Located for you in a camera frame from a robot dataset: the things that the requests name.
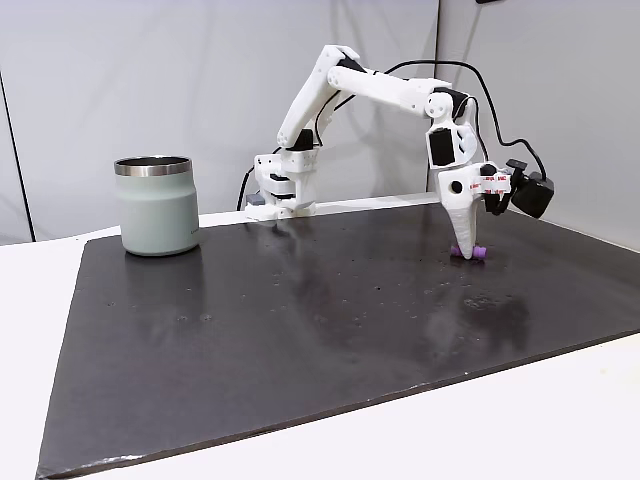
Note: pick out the black table mat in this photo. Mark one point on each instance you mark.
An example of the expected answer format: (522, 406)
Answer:
(310, 325)

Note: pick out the black camera box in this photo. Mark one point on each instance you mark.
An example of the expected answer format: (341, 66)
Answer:
(532, 195)

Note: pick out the black wall-mounted object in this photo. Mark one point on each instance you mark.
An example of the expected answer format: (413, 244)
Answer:
(489, 1)

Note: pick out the pale green steel-rimmed cup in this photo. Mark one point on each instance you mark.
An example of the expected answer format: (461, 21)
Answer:
(157, 210)

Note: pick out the purple pen grip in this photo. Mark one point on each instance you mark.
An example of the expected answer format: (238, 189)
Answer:
(480, 252)

